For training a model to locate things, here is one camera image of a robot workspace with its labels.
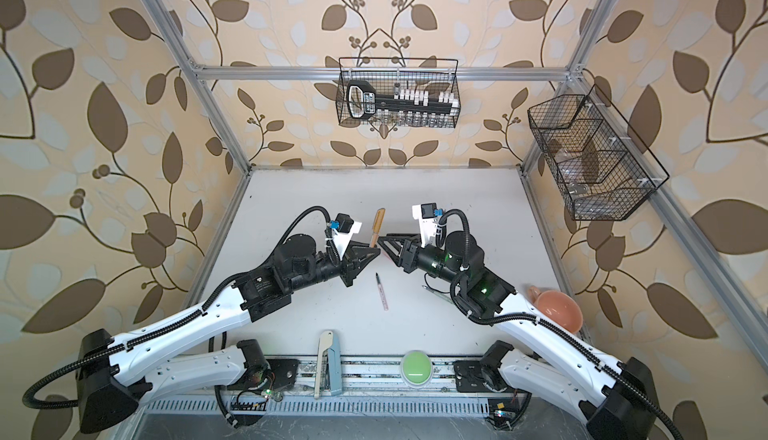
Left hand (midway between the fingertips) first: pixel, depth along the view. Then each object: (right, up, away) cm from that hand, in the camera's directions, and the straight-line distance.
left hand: (379, 249), depth 66 cm
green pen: (+13, -9, -4) cm, 16 cm away
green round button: (+9, -31, +8) cm, 34 cm away
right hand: (+1, +1, 0) cm, 2 cm away
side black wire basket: (+55, +18, +7) cm, 58 cm away
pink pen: (0, -18, +23) cm, 29 cm away
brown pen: (0, +5, -2) cm, 5 cm away
